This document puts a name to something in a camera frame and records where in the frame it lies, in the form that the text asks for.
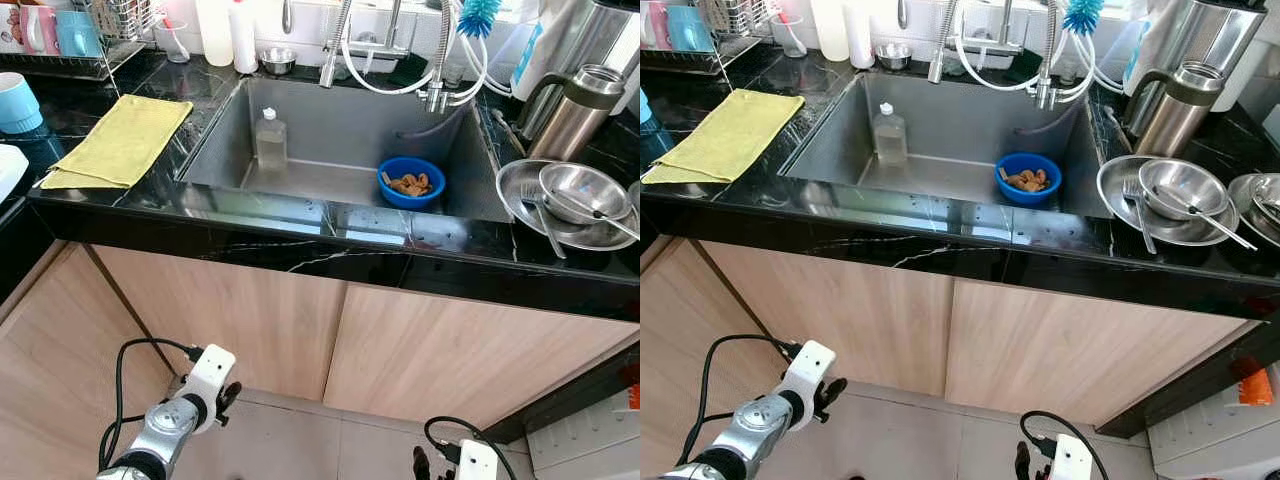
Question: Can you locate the steel spoon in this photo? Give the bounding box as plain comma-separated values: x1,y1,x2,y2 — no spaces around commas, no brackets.
1160,185,1259,252
553,186,641,242

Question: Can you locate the light wood corner cabinet door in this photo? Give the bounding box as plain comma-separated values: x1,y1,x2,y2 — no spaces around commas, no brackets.
0,238,179,480
640,236,791,480

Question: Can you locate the white floor appliance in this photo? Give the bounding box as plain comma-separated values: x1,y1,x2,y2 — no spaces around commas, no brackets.
524,388,641,480
1145,378,1280,480

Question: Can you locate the clear soap bottle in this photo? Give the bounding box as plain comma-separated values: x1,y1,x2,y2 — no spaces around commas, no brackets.
872,102,909,167
254,107,290,173

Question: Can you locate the blue plastic bowl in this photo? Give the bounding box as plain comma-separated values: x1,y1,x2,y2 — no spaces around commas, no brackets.
376,156,448,212
995,152,1064,208

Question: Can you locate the large steel plate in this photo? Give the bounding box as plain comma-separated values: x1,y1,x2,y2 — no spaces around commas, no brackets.
495,157,641,252
1096,154,1239,248

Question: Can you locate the yellow dish cloth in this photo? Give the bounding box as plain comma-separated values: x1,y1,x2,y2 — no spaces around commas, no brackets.
640,89,807,185
38,94,195,191

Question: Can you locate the steel sink basin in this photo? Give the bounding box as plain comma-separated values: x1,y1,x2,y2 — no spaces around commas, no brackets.
176,74,517,224
778,70,1113,219

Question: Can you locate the white appliance lid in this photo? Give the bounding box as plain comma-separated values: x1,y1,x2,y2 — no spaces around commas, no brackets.
0,145,31,206

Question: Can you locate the steel plate with cutlery bowl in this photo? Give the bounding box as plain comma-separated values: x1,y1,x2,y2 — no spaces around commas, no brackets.
1228,172,1280,250

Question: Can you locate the clear glass cup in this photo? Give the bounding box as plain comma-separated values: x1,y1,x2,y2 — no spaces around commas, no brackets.
768,10,809,59
153,14,193,64

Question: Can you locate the chrome spring neck faucet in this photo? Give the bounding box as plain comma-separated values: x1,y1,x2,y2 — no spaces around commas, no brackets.
926,0,963,85
318,0,357,90

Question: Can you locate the white plastic bottle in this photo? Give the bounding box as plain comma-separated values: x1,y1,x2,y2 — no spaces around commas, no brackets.
809,0,852,63
194,0,237,68

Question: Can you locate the steel bowl holding cutlery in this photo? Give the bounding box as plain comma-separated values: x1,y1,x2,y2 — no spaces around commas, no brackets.
1248,173,1280,223

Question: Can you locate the steel thermos jug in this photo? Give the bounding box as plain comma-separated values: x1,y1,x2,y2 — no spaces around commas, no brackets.
514,64,628,164
1122,61,1227,158

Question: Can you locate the blue mug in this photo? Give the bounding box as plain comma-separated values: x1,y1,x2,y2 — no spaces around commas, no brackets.
667,5,716,55
54,9,104,60

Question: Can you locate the chrome gooseneck faucet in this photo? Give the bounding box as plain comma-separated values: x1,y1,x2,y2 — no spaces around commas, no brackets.
955,0,1086,109
345,0,479,113

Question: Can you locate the pink mug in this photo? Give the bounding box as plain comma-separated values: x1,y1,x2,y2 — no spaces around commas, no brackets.
643,2,673,53
18,4,61,57

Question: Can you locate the blue and white packet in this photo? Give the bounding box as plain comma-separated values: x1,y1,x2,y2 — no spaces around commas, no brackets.
509,22,548,102
1122,20,1151,96

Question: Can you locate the tall steel water boiler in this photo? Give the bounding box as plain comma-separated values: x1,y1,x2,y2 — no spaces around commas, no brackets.
1135,0,1269,111
530,0,641,141

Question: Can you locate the blue bottle brush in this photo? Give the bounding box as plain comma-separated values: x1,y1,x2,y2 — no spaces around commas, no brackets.
457,0,502,40
1062,0,1106,37

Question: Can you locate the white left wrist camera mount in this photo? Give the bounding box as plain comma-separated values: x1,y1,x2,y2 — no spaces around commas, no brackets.
180,344,239,433
780,340,838,433

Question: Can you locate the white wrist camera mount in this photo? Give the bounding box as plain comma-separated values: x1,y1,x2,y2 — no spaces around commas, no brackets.
780,340,838,433
455,438,499,480
180,344,239,433
1048,433,1093,480

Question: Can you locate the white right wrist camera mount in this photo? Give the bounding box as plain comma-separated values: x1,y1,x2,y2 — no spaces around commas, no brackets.
455,438,499,480
1048,433,1093,480

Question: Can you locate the steel wire dish rack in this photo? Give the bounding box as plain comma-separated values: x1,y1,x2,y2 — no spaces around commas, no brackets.
0,0,167,82
640,0,783,77

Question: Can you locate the white faucet hose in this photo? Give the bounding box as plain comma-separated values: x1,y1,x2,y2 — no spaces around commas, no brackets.
340,18,517,101
950,15,1126,98

